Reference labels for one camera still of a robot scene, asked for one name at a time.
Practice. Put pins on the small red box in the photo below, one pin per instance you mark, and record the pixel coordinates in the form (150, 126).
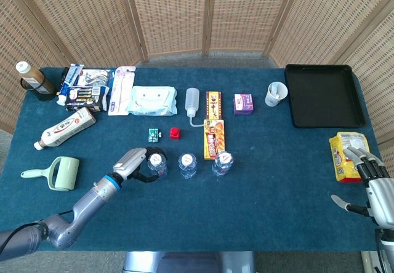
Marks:
(175, 133)

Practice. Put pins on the woven folding screen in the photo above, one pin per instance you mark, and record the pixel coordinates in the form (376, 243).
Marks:
(172, 14)

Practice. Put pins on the red brown snack box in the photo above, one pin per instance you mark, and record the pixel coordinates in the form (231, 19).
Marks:
(213, 105)

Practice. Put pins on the white blister pack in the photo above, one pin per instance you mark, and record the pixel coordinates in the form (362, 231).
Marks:
(95, 76)

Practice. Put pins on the black-fingered left robot hand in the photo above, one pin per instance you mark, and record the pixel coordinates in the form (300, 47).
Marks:
(129, 162)

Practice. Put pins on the silver robot torso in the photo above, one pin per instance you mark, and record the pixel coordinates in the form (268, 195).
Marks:
(191, 262)

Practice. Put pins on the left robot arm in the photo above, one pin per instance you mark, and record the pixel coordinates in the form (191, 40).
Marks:
(86, 205)

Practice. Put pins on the clear water bottle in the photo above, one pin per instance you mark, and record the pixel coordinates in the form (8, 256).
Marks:
(187, 163)
(222, 162)
(157, 161)

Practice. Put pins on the white blue sachet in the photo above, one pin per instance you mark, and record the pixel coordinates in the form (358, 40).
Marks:
(276, 90)

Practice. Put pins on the yellow snack bag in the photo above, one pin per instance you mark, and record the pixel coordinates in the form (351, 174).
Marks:
(344, 165)

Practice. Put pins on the translucent squeeze wash bottle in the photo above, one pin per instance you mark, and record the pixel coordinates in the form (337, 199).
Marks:
(192, 99)

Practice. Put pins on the light blue wet wipes pack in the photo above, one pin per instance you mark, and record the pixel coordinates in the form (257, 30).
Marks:
(152, 101)

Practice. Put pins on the white paper cup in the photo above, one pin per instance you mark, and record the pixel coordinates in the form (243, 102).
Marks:
(272, 101)

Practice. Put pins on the black plastic tray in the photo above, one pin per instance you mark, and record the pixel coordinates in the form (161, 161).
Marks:
(324, 96)

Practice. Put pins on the purple small box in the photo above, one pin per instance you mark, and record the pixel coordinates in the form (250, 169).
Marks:
(243, 103)

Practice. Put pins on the white brown milk tea bottle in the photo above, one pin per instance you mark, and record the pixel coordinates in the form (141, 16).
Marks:
(66, 130)

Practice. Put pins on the pink toothbrush pack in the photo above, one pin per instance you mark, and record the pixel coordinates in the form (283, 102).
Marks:
(121, 91)

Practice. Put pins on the green lint roller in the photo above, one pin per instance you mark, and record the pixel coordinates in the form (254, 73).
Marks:
(64, 174)

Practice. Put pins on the small green circuit board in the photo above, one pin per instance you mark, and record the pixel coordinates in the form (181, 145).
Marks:
(153, 135)

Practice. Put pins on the yellow curry box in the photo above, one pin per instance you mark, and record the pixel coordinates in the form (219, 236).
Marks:
(214, 137)

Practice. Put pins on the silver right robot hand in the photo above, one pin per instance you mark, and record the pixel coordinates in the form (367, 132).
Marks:
(381, 196)

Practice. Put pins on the battery pack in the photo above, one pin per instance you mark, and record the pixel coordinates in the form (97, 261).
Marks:
(86, 99)

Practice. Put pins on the blue white toothpaste tube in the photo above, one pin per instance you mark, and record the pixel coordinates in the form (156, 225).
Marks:
(71, 76)

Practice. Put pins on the brown drink bottle white cap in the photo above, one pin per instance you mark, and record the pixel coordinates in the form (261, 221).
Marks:
(35, 76)

